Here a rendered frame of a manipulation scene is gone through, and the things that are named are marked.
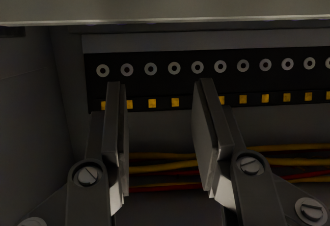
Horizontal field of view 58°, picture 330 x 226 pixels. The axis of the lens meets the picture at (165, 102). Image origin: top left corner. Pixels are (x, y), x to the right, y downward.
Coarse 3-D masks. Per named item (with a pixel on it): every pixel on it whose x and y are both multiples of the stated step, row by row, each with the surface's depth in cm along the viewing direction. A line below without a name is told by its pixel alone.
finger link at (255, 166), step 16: (240, 160) 10; (256, 160) 10; (240, 176) 9; (256, 176) 9; (272, 176) 9; (240, 192) 9; (256, 192) 9; (272, 192) 9; (224, 208) 11; (240, 208) 8; (256, 208) 8; (272, 208) 8; (224, 224) 11; (240, 224) 8; (256, 224) 8; (272, 224) 8
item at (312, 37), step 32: (0, 32) 13; (32, 32) 21; (160, 32) 25; (192, 32) 25; (224, 32) 25; (256, 32) 25; (288, 32) 26; (320, 32) 26; (0, 64) 16; (32, 64) 21
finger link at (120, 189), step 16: (112, 96) 12; (96, 112) 12; (112, 112) 11; (96, 128) 11; (112, 128) 10; (128, 128) 14; (96, 144) 11; (112, 144) 10; (128, 144) 13; (112, 160) 10; (128, 160) 13; (112, 176) 10; (128, 176) 12; (64, 192) 9; (112, 192) 10; (128, 192) 12; (48, 208) 9; (64, 208) 9; (112, 208) 10; (16, 224) 9; (32, 224) 8; (48, 224) 9; (64, 224) 9
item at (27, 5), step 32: (0, 0) 11; (32, 0) 11; (64, 0) 11; (96, 0) 11; (128, 0) 11; (160, 0) 11; (192, 0) 11; (224, 0) 12; (256, 0) 12; (288, 0) 12; (320, 0) 12
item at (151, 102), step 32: (96, 64) 25; (160, 64) 26; (256, 64) 27; (320, 64) 27; (96, 96) 26; (128, 96) 26; (160, 96) 26; (192, 96) 26; (224, 96) 27; (256, 96) 27; (288, 96) 27; (320, 96) 28
